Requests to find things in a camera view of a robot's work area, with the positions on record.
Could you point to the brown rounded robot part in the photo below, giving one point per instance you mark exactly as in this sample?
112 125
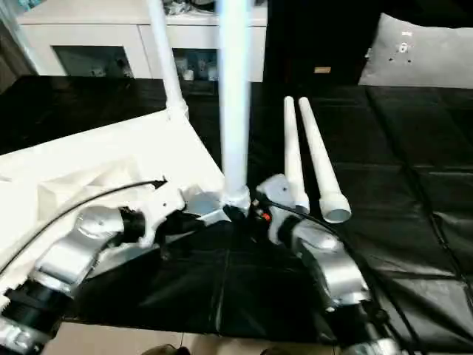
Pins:
160 349

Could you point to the dark helmet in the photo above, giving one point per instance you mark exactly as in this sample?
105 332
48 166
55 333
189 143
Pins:
203 3

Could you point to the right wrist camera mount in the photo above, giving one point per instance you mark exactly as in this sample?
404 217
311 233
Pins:
275 192

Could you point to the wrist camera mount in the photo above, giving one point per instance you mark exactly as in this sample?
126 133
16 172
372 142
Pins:
164 203
275 192

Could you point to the black cabinet gold label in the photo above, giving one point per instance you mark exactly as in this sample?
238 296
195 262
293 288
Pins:
314 37

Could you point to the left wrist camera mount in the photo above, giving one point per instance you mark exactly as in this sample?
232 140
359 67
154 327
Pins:
164 203

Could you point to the white cabinet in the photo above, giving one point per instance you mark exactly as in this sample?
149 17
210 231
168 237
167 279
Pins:
92 37

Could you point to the white plastic table leg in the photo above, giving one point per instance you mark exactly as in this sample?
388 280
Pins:
321 155
293 148
234 92
166 55

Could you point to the light blue hanging strip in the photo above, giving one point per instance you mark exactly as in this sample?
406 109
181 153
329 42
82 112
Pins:
25 4

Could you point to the white plastic table top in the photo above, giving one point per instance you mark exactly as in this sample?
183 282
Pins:
74 166

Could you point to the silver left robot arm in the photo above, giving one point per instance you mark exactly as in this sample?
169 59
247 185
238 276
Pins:
74 251

